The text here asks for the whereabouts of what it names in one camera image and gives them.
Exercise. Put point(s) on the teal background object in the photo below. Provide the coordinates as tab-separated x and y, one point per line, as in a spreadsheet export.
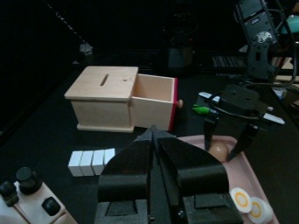
291	24

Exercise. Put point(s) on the dark background container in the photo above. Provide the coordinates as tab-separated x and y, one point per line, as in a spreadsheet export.
179	57

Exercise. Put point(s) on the wooden drawer with red front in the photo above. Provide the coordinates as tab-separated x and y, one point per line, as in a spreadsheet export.
154	108

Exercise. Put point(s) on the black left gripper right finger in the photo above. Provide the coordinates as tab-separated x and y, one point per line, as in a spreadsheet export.
198	175

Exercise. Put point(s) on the toy egg slice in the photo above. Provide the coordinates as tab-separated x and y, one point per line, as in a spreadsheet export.
259	211
241	199

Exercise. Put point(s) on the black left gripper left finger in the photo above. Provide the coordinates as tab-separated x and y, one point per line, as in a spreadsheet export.
125	175

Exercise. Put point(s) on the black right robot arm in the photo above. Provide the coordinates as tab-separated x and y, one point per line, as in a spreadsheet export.
261	38

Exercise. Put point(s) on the white rectangular block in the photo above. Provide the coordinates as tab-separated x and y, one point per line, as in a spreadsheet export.
98	162
109	154
86	163
75	164

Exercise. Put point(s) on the dark background keyboard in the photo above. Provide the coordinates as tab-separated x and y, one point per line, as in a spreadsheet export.
230	61

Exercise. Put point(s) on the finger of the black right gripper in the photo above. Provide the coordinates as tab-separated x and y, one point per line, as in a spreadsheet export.
245	140
210	131

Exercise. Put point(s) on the wooden box with slot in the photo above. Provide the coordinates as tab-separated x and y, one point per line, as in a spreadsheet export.
103	96

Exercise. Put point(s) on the brown eggshell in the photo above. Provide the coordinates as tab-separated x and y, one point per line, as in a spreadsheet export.
219	151

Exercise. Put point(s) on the pink plastic tray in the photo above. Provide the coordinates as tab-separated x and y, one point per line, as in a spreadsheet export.
243	178

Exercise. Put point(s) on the small green toy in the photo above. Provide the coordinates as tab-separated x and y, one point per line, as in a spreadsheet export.
202	110

